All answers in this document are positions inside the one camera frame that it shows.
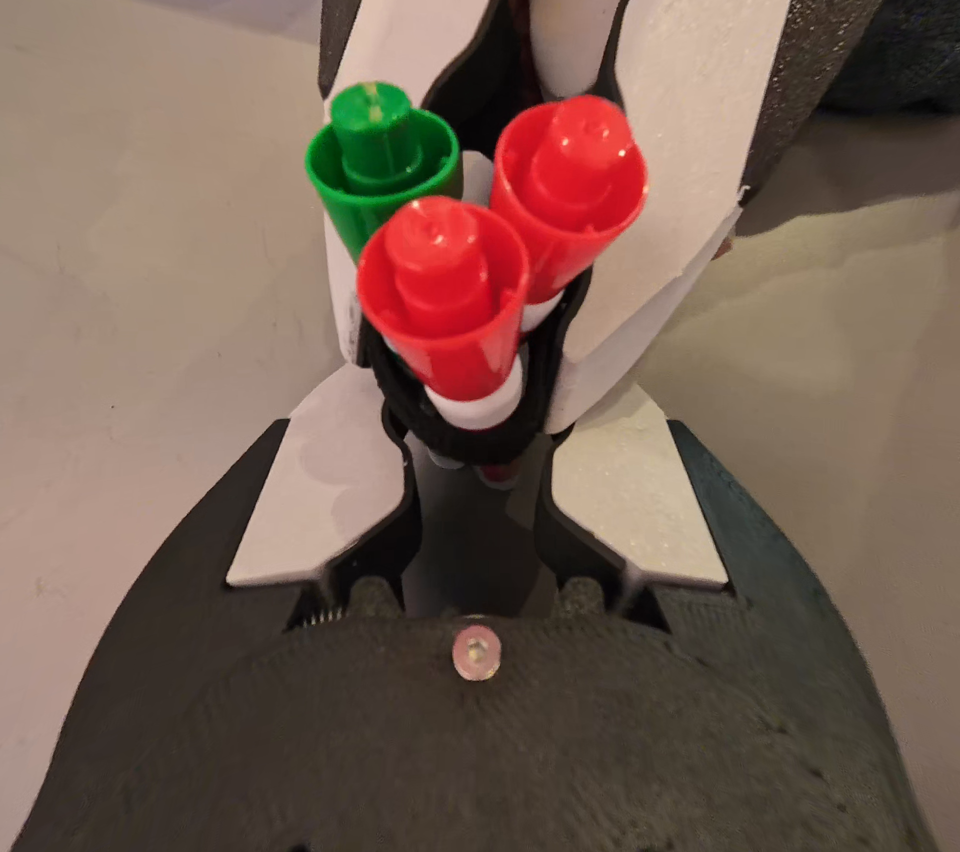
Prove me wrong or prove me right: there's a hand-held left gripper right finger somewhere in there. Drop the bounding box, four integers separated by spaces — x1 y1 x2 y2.
534 383 732 609

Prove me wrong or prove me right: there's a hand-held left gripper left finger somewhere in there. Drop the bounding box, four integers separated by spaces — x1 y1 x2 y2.
225 371 427 609

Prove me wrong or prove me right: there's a red marker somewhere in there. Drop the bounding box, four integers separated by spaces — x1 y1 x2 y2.
356 196 532 432
487 95 650 332

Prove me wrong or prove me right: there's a black elastic hair tie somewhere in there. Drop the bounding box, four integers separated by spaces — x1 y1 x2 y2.
366 267 594 472

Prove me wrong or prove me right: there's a green marker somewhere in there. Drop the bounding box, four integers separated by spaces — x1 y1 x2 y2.
303 81 462 268

